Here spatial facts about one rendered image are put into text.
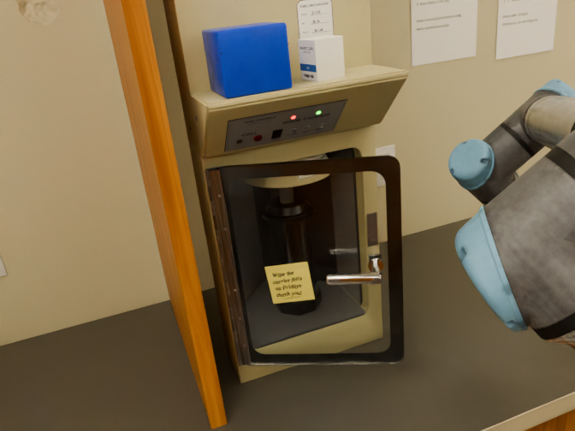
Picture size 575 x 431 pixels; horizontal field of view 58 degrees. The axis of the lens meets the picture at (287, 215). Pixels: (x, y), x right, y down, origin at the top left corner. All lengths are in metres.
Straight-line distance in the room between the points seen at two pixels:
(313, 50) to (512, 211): 0.41
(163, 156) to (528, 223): 0.48
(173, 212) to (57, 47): 0.58
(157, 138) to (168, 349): 0.60
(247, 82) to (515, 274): 0.43
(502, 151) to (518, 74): 0.85
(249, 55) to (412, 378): 0.67
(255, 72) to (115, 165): 0.62
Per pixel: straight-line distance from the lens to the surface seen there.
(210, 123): 0.76
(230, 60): 0.74
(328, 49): 0.82
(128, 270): 1.39
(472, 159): 0.90
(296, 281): 0.92
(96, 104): 1.27
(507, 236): 0.52
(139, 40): 0.74
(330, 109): 0.83
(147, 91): 0.74
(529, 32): 1.74
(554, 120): 0.74
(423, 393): 1.04
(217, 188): 0.87
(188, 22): 0.84
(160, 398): 1.10
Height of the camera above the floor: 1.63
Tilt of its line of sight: 23 degrees down
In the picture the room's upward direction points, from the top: 6 degrees counter-clockwise
